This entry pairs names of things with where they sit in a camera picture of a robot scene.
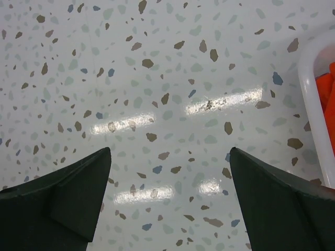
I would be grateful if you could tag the white plastic laundry basket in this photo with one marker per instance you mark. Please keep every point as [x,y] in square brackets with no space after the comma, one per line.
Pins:
[315,57]

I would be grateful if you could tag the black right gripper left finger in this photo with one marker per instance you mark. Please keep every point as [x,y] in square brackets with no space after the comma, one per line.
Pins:
[57,211]

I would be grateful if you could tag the orange t shirt in basket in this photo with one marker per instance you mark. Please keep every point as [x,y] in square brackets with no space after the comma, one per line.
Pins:
[325,86]

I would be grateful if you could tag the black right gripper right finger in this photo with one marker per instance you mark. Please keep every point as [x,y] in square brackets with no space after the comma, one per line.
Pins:
[281,211]

